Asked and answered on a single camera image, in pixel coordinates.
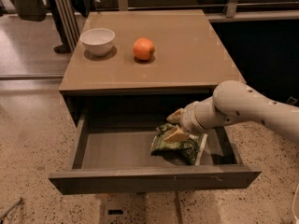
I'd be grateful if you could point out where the green jalapeno chip bag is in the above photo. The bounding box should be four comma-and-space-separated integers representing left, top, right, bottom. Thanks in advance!
150, 123, 207, 165

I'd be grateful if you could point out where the black object on floor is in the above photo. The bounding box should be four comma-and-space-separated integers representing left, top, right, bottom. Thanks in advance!
287, 96, 299, 105

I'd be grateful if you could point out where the person standing in background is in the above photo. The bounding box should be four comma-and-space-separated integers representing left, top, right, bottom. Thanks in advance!
13, 0, 88, 54

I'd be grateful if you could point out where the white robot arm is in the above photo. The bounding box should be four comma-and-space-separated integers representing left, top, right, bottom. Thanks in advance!
164, 80, 299, 144

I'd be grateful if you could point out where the white ceramic bowl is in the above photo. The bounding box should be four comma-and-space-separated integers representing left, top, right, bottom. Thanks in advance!
79, 28, 115, 56

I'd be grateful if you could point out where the orange fruit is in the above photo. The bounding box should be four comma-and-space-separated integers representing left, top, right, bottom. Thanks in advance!
133, 37, 155, 61

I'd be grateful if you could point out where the white cable on floor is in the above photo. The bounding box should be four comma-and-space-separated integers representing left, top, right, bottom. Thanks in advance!
291, 182, 299, 224

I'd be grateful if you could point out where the open grey top drawer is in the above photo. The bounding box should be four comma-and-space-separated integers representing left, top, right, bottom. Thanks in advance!
49, 110, 262, 195

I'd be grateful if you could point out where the brown cabinet with glass top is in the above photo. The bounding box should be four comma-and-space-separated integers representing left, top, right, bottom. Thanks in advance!
60, 10, 244, 120

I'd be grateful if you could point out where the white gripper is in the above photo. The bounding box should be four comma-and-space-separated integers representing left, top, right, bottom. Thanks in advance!
164, 102, 206, 143

